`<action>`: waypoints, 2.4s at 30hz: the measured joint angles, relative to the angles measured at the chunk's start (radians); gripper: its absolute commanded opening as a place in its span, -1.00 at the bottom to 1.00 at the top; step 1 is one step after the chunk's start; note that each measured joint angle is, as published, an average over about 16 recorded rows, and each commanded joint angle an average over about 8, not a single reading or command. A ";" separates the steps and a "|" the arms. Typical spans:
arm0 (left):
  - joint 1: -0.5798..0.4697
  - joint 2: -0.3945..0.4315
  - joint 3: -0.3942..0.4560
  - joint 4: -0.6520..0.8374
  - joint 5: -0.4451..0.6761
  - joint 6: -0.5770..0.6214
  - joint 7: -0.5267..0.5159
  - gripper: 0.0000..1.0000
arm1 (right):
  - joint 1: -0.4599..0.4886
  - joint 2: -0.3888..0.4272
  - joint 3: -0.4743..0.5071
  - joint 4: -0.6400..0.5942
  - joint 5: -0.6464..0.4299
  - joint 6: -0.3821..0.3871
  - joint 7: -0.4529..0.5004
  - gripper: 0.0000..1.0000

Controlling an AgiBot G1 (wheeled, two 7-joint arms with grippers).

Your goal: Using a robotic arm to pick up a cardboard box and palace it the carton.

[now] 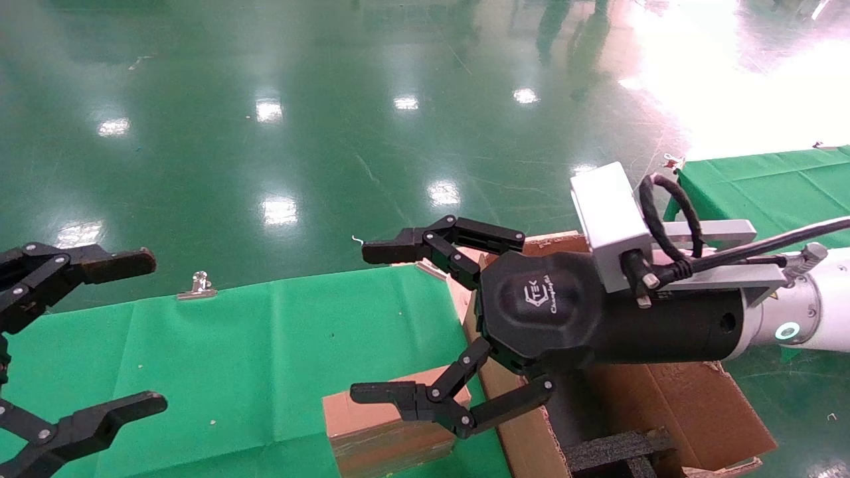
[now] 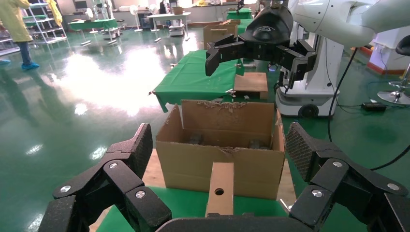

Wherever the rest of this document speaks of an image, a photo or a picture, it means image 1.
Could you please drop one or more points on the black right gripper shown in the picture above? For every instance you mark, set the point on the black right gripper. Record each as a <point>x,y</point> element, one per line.
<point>551,312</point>

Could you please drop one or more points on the large green tablecloth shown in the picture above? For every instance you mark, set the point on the large green tablecloth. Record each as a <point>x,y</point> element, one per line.
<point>232,358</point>

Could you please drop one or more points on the green tablecloth with crumbs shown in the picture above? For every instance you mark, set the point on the green tablecloth with crumbs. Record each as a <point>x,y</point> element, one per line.
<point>764,186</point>

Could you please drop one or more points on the straight black foam insert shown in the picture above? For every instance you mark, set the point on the straight black foam insert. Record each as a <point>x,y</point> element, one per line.
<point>611,451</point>

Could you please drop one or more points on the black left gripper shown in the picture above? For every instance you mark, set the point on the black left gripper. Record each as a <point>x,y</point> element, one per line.
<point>3,362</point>

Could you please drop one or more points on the large open cardboard carton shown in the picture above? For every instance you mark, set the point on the large open cardboard carton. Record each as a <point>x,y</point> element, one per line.
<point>697,411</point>

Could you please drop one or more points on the silver binder clip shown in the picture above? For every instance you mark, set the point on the silver binder clip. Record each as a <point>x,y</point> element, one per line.
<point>430,269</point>
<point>673,163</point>
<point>197,287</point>

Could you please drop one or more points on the small brown cardboard box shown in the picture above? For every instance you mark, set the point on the small brown cardboard box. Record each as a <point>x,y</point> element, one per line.
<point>372,445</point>

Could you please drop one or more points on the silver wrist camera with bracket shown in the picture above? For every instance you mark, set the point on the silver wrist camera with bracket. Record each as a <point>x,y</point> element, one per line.
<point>607,212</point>

